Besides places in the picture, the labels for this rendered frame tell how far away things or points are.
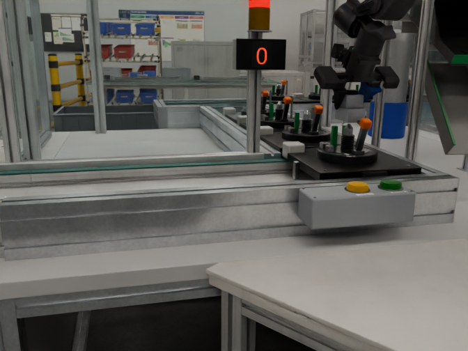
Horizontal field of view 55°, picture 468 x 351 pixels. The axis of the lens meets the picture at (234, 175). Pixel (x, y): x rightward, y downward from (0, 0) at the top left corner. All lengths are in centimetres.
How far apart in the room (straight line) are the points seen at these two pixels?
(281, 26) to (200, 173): 1065
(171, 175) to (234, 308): 43
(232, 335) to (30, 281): 34
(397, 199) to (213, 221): 35
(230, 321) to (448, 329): 35
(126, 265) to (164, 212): 12
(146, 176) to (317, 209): 45
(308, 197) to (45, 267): 47
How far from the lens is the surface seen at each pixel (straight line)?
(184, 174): 110
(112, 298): 82
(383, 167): 104
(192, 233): 86
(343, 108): 107
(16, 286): 81
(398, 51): 201
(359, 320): 67
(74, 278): 79
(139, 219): 83
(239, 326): 80
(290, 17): 1173
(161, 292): 82
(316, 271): 78
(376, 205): 88
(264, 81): 620
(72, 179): 109
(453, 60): 113
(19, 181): 111
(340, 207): 84
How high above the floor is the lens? 121
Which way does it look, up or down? 15 degrees down
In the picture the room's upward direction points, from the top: 1 degrees clockwise
